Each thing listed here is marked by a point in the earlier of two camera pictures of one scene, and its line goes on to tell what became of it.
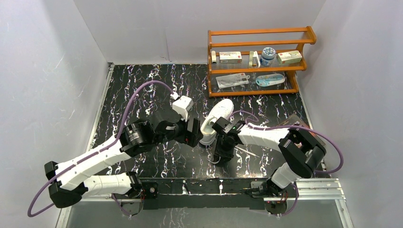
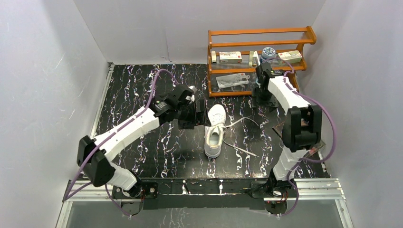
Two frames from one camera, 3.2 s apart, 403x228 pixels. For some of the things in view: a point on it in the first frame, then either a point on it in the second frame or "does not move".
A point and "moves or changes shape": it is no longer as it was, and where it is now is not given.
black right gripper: (227, 156) → (272, 103)
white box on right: (289, 57) does not move
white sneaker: (223, 109) moves or changes shape
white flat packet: (229, 80) does not move
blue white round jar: (268, 56) does not move
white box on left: (230, 57) does not move
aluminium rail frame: (327, 189) does not move
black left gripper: (194, 132) → (195, 114)
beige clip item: (254, 61) does not move
